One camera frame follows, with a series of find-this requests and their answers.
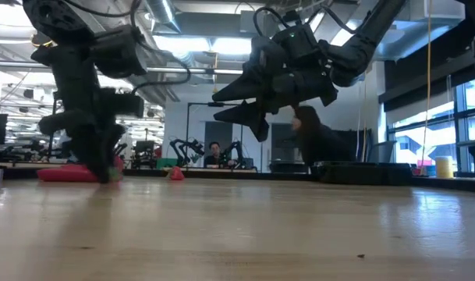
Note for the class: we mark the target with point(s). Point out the green box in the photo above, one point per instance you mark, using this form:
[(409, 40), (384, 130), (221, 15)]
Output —
[(165, 162)]

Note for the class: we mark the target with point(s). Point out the person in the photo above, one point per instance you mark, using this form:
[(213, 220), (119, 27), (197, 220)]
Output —
[(319, 144), (214, 154)]

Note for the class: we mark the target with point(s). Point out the black background robot arm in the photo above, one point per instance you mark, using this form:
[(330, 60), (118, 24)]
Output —
[(184, 150), (233, 152)]

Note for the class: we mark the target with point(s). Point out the black equipment cart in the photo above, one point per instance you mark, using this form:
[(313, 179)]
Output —
[(282, 144)]

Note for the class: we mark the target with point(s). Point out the black frame stand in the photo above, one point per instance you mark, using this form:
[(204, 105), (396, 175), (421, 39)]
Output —
[(215, 104)]

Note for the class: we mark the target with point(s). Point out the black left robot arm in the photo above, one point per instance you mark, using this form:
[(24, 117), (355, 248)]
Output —
[(71, 78)]

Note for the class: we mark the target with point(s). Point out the silver ceiling duct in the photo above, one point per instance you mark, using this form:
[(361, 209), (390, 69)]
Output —
[(163, 11)]

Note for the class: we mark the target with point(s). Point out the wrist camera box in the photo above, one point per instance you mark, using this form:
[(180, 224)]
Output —
[(295, 39), (120, 50)]

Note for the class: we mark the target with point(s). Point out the long ceiling light tube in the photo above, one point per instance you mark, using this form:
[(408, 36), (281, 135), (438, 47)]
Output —
[(206, 70)]

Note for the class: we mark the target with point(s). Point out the red cloth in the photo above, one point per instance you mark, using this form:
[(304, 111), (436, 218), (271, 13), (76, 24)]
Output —
[(61, 173)]

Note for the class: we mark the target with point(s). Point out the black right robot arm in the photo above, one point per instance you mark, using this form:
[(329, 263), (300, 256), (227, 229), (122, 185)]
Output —
[(358, 47)]

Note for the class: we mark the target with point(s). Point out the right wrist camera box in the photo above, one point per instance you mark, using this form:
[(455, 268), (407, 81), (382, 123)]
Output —
[(295, 39)]

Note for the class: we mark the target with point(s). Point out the grey bin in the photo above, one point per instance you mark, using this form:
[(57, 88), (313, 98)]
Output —
[(383, 152)]

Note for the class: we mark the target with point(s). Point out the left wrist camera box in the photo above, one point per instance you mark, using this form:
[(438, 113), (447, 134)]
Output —
[(120, 50)]

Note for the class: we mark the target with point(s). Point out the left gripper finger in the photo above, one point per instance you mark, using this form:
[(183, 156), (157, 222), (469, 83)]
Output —
[(119, 142), (96, 156)]

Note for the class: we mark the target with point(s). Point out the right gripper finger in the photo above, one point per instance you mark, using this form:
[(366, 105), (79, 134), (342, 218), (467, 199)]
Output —
[(252, 115), (249, 89)]

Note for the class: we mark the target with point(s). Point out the yellow canister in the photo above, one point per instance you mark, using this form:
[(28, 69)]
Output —
[(444, 167)]

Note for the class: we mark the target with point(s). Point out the black bin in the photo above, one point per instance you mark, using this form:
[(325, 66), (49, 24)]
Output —
[(288, 167)]

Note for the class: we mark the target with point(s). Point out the small red toy strawberry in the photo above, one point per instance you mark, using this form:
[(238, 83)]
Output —
[(176, 174), (114, 175)]

